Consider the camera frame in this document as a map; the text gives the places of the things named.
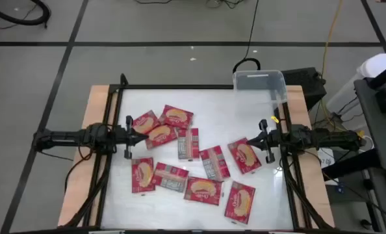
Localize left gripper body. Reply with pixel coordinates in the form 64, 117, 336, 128
114, 115, 139, 160

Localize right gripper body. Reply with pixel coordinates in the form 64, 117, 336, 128
259, 119, 281, 164

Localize clear plastic bin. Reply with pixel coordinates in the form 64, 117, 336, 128
232, 70, 289, 114

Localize white paper sheet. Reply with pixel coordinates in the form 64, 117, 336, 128
316, 148, 336, 170

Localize black desk support beam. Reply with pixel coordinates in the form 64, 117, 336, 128
321, 148, 381, 182

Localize grey desk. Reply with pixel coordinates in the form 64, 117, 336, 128
354, 77, 386, 173

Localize black diagonal bar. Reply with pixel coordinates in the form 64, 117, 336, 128
365, 57, 386, 90

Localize white plastic container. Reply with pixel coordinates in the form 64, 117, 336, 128
326, 53, 386, 131

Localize black cable under table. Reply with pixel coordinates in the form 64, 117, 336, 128
64, 151, 95, 193

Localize white power cable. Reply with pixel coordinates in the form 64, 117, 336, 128
361, 135, 375, 150

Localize black hanging cable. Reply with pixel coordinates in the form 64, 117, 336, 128
231, 0, 261, 74

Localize yellow extension cable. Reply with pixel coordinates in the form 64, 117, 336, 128
319, 0, 366, 139

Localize tangled floor cables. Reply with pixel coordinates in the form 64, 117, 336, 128
205, 0, 246, 10

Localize black corrugated hose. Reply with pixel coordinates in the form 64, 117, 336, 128
0, 0, 52, 29

